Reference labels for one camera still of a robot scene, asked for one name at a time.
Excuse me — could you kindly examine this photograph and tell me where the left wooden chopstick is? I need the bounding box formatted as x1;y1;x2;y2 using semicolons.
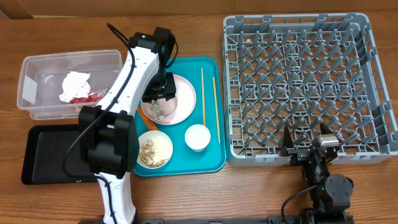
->
201;67;206;126

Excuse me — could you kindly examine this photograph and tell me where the wooden chopstick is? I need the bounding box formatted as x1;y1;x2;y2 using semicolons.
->
212;77;221;144
201;67;206;126

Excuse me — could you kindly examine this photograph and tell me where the black plastic tray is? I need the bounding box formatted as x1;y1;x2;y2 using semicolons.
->
21;124;79;185

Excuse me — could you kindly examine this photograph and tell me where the white napkin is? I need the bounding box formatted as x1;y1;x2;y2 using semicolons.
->
59;71;91;103

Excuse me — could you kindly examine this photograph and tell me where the right wooden chopstick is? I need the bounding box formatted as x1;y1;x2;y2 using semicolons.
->
212;77;221;144

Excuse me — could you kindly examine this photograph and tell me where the orange carrot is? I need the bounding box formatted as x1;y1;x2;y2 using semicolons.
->
137;106;159;131

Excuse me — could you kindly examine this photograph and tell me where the teal serving tray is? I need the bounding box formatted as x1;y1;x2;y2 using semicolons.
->
134;57;226;177

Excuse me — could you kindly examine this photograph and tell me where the large pink plate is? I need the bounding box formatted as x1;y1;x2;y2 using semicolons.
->
141;74;197;125

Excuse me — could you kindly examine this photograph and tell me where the aluminium foil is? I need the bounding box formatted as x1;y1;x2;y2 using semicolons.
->
150;101;165;120

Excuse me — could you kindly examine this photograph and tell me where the grey dish rack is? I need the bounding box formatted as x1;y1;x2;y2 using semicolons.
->
222;12;397;166

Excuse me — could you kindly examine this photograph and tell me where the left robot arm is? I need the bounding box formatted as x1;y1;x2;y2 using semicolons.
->
76;24;178;223

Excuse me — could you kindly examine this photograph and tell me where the red snack wrapper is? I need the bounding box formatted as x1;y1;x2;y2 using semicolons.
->
69;89;107;104

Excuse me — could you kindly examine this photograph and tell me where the white cup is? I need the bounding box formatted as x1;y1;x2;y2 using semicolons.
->
185;124;211;152

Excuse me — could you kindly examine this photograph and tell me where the peanut shells and rice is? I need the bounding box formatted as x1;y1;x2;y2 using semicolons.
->
139;138;169;167

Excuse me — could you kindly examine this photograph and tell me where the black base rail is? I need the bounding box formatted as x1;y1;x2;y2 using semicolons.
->
77;215;355;224

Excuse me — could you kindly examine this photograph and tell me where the clear plastic bin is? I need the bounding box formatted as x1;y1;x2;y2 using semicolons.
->
17;50;123;120

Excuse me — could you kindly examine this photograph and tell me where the white bowl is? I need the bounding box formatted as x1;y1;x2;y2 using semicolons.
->
137;131;173;169

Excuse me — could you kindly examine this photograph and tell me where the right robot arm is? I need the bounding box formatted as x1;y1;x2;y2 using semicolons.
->
280;123;354;224

